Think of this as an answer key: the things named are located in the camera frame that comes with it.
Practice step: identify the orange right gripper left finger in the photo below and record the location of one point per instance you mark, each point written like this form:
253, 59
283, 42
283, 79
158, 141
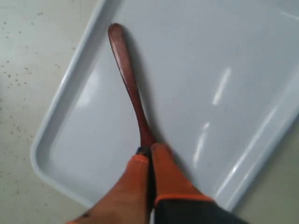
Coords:
128, 201

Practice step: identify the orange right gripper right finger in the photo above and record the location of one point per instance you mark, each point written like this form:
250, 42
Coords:
177, 200

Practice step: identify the dark brown wooden spoon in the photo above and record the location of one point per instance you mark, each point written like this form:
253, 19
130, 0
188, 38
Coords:
122, 58

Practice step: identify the white rectangular plastic tray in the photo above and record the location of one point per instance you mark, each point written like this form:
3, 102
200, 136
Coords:
219, 81

